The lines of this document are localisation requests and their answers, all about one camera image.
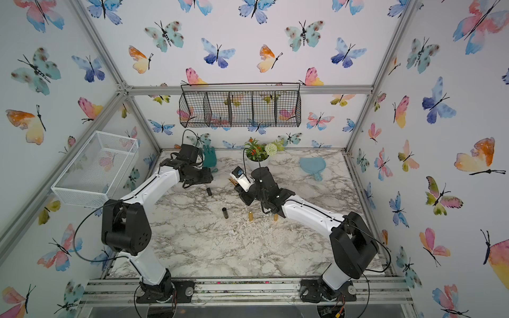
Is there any potted artificial plant white pot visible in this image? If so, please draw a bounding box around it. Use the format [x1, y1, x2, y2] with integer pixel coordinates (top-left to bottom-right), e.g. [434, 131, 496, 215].
[244, 138, 284, 170]

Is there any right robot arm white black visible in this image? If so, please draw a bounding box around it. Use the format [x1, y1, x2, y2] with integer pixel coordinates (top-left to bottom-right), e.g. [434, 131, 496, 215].
[230, 167, 379, 292]

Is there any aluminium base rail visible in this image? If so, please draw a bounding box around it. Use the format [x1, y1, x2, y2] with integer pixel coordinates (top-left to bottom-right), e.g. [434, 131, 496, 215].
[80, 276, 414, 307]

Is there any white mesh wall basket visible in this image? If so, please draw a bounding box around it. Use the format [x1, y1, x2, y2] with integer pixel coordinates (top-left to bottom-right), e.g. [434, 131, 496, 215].
[51, 131, 139, 208]

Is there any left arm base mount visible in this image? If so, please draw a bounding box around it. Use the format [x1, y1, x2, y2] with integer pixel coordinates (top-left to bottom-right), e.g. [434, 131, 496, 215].
[135, 278, 196, 304]

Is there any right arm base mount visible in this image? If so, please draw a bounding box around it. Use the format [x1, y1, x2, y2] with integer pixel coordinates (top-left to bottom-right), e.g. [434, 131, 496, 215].
[300, 278, 357, 303]

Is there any black wire wall basket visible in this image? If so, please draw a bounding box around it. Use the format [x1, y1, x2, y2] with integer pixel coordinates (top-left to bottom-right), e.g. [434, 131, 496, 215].
[178, 82, 302, 128]

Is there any green hand-shaped brush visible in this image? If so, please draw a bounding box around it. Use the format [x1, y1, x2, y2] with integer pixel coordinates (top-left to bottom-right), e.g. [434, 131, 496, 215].
[202, 145, 218, 173]

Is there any light blue dustpan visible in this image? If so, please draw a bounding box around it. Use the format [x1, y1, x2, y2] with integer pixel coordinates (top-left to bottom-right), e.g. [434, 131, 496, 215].
[300, 157, 326, 182]

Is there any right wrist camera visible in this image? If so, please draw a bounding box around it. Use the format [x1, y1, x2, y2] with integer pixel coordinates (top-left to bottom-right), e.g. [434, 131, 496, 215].
[230, 166, 252, 192]

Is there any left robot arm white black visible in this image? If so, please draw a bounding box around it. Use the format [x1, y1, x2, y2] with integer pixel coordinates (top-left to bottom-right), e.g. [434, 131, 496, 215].
[102, 144, 217, 288]

